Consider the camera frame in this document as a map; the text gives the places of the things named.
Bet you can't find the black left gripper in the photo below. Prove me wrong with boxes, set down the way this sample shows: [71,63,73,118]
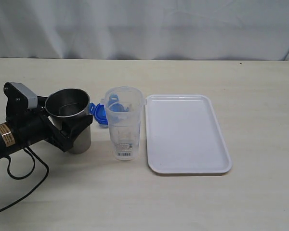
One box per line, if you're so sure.
[3,82,92,153]

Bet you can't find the stainless steel tumbler cup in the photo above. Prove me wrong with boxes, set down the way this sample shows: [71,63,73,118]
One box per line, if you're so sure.
[45,88,91,154]

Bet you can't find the blue plastic container lid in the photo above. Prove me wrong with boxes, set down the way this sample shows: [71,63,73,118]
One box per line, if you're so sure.
[89,94,130,128]

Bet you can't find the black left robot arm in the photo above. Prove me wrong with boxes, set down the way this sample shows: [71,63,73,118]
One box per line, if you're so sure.
[0,82,93,159]

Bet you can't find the clear plastic tall container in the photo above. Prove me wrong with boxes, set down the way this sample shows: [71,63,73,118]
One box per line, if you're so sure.
[103,86,145,161]

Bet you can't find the white rectangular plastic tray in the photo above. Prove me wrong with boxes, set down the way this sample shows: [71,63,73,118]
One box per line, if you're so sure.
[145,94,232,176]

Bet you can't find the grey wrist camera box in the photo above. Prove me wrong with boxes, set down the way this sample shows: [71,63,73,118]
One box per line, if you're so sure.
[8,82,38,110]

